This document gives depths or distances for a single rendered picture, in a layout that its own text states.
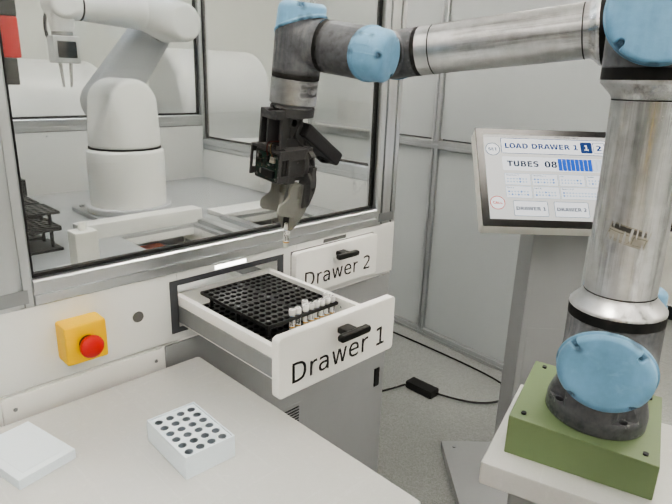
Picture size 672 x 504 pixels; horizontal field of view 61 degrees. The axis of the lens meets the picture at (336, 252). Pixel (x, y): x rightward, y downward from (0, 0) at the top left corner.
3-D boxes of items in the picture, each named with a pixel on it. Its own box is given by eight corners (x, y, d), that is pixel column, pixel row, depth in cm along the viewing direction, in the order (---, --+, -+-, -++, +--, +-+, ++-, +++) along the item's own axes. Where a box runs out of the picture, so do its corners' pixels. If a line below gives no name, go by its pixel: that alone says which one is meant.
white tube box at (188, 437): (235, 456, 88) (234, 435, 87) (186, 480, 83) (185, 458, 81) (194, 420, 97) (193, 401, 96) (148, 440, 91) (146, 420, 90)
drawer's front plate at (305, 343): (392, 347, 112) (395, 295, 109) (278, 401, 93) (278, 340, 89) (385, 344, 114) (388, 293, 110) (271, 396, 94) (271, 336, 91)
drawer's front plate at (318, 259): (375, 272, 155) (377, 233, 152) (295, 298, 136) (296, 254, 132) (371, 270, 156) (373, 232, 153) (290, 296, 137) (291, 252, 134)
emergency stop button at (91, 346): (107, 355, 98) (105, 334, 97) (83, 362, 95) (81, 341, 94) (99, 349, 100) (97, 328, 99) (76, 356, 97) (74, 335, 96)
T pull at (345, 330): (371, 331, 100) (371, 324, 100) (341, 344, 95) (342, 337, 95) (356, 325, 103) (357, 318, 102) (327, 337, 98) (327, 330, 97)
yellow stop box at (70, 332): (111, 356, 101) (107, 318, 99) (69, 369, 96) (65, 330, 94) (99, 346, 105) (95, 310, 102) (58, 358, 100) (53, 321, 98)
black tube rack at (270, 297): (337, 331, 115) (338, 301, 113) (268, 358, 103) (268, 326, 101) (268, 299, 130) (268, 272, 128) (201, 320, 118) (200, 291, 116)
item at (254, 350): (380, 339, 112) (381, 311, 110) (279, 385, 95) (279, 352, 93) (256, 285, 139) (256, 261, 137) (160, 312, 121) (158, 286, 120)
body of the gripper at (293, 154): (247, 176, 94) (252, 102, 89) (285, 170, 100) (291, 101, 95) (279, 189, 89) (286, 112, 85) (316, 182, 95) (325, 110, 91)
